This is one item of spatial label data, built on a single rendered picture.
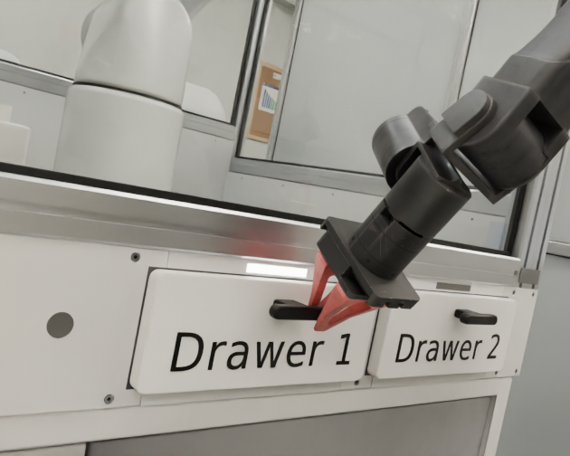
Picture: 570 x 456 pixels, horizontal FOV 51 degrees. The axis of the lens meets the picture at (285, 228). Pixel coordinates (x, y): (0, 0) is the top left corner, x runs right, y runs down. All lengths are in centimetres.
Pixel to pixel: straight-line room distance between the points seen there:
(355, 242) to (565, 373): 164
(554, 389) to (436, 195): 168
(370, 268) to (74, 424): 29
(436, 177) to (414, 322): 31
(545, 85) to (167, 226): 33
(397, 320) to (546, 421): 147
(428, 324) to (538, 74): 39
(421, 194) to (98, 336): 30
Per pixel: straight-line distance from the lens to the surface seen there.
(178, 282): 54
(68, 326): 53
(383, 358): 75
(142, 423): 60
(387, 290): 54
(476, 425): 104
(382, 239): 53
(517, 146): 51
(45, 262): 51
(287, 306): 57
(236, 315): 58
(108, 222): 52
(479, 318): 82
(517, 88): 51
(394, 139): 57
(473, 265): 89
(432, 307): 79
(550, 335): 214
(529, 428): 220
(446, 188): 51
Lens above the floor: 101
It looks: 3 degrees down
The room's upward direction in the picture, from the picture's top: 11 degrees clockwise
